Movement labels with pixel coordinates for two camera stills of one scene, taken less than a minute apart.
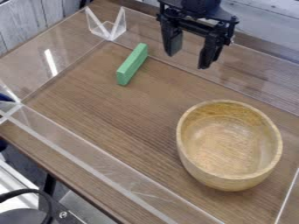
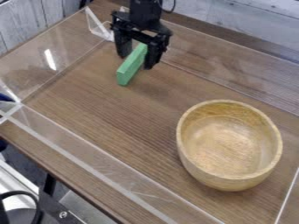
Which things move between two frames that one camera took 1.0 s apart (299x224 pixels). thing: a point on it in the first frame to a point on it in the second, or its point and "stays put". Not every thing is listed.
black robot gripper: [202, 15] to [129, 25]
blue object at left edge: [4, 97] stays put
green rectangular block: [131, 64] stays put
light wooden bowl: [230, 144] stays put
